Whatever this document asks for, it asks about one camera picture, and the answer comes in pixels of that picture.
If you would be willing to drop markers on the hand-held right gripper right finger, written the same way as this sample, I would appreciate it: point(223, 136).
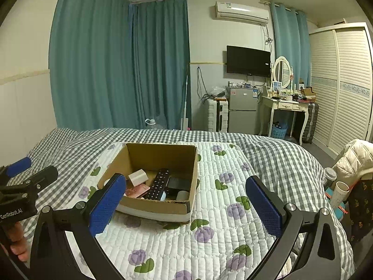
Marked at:
point(263, 208)

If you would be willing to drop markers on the small brown cardboard box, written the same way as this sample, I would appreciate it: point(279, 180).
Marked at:
point(308, 92)

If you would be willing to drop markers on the narrow teal curtain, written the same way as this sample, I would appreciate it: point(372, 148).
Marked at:
point(290, 43)

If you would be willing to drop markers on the dark printed garment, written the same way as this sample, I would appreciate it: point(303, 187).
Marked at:
point(362, 210)

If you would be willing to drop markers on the small photo frame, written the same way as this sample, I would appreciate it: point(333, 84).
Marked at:
point(277, 86)

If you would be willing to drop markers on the oval white vanity mirror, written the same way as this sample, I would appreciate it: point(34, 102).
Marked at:
point(282, 69)

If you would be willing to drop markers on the white air conditioner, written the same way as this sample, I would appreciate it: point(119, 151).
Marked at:
point(242, 12)

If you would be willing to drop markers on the white ribbed suitcase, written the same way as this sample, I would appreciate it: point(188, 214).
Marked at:
point(217, 115)

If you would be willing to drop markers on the floral white quilt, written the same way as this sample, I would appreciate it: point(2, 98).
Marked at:
point(221, 224)

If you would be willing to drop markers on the pink card packet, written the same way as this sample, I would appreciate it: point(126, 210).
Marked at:
point(136, 192)

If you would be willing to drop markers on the black power adapter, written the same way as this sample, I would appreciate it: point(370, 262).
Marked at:
point(178, 183)

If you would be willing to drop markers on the black remote control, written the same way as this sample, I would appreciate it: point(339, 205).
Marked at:
point(157, 185)

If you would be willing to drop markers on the clear plastic bag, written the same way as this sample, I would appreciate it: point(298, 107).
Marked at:
point(218, 91)

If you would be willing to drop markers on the person's left hand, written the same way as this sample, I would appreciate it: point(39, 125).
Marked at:
point(17, 239)

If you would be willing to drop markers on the cream puffer jacket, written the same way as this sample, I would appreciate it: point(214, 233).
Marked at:
point(354, 157)

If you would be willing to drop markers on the light blue earbud case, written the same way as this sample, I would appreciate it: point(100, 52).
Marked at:
point(163, 196)

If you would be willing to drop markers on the clear lidded plastic cup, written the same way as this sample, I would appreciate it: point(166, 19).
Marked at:
point(329, 175)

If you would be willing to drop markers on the large water bottle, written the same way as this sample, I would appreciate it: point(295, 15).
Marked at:
point(154, 124)

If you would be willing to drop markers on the white mop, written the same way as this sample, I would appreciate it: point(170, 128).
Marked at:
point(186, 99)

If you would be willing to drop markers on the white cylindrical bottle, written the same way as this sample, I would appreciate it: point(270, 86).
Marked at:
point(183, 196)

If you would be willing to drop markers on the blue plastic basket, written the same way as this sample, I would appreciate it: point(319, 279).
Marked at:
point(279, 130)

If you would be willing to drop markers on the wide teal curtain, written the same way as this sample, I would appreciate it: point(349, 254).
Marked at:
point(90, 52)

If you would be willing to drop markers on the white louvred wardrobe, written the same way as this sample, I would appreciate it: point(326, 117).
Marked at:
point(346, 87)

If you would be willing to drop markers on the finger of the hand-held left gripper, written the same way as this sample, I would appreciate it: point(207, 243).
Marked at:
point(19, 166)
point(42, 176)

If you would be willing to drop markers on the black wall television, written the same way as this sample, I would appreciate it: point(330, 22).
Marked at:
point(248, 60)

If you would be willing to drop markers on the white dressing table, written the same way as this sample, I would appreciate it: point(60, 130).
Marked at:
point(284, 105)

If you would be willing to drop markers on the silver small fridge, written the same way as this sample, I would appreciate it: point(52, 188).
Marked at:
point(242, 108)

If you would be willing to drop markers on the dark suitcase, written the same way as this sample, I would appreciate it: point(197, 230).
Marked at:
point(310, 122)

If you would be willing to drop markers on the small white box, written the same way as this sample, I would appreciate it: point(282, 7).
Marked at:
point(138, 177)

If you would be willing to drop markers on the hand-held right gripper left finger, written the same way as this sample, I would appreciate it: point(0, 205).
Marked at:
point(107, 207)

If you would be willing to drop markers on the white paper cup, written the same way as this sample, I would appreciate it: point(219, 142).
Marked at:
point(339, 194)

